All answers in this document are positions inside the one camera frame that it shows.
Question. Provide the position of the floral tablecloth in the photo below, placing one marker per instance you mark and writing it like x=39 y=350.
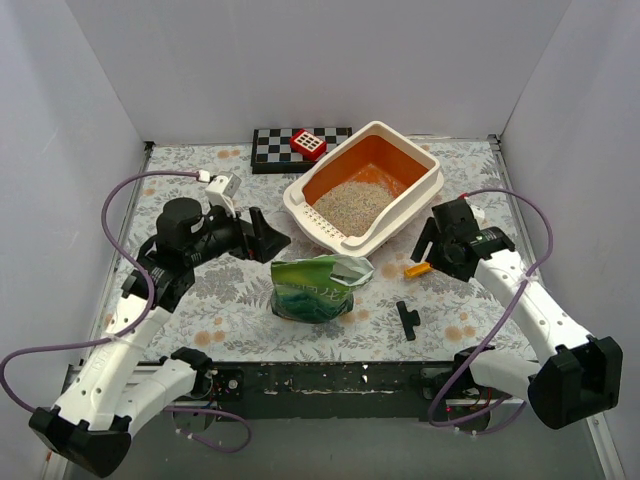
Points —
x=227 y=312

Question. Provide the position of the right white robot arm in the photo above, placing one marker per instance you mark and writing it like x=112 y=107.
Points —
x=536 y=352

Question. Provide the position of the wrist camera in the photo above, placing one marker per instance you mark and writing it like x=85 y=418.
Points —
x=221 y=190
x=478 y=213

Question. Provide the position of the red white grid block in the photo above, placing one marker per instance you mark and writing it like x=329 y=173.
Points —
x=308 y=145

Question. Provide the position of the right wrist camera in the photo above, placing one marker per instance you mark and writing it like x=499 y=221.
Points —
x=478 y=213

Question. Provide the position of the black white checkerboard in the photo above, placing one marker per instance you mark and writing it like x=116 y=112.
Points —
x=272 y=153

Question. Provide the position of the white orange litter box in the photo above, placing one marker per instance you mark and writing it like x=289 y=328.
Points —
x=374 y=154

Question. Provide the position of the black bag clip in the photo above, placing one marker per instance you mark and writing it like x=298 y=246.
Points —
x=410 y=319

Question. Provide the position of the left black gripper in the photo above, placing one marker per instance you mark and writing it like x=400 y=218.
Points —
x=254 y=235

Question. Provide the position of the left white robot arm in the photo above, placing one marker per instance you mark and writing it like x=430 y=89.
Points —
x=93 y=423

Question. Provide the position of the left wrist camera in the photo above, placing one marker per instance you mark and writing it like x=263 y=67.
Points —
x=221 y=190

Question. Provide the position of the green litter bag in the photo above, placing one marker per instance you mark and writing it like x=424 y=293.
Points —
x=317 y=290

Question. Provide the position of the yellow plastic scoop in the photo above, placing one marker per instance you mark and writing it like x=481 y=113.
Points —
x=417 y=270

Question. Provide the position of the cat litter pile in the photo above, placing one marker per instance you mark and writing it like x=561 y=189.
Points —
x=352 y=207

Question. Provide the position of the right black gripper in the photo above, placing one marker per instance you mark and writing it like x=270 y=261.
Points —
x=435 y=248

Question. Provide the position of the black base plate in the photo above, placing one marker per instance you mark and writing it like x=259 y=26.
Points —
x=323 y=390

